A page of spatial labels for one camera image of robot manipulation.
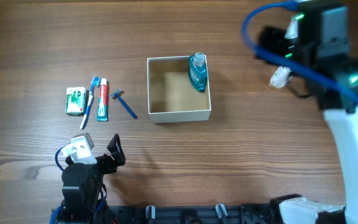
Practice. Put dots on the white lotion tube with leaves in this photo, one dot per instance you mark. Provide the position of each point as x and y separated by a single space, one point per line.
280 78

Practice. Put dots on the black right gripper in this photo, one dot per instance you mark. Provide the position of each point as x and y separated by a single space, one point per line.
273 38

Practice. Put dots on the blue white toothbrush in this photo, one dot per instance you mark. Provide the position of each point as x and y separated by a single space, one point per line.
94 83

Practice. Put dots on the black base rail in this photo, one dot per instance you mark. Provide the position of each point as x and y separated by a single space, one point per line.
245 213

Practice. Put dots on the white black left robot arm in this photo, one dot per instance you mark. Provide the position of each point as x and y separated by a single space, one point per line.
84 193

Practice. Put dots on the Colgate toothpaste tube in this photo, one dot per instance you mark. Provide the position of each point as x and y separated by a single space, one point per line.
102 114

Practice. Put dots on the white open cardboard box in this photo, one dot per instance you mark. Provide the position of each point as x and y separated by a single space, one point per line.
171 96

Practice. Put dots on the blue Listerine mouthwash bottle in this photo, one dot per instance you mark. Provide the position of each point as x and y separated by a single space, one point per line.
197 71

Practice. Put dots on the green Dettol soap bar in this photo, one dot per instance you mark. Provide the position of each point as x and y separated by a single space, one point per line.
76 101

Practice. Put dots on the blue disposable razor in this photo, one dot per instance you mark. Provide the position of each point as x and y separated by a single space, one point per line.
117 95

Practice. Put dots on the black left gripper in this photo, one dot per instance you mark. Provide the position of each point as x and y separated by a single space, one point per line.
112 165

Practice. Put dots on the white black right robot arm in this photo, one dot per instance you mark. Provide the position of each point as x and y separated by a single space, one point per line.
332 77

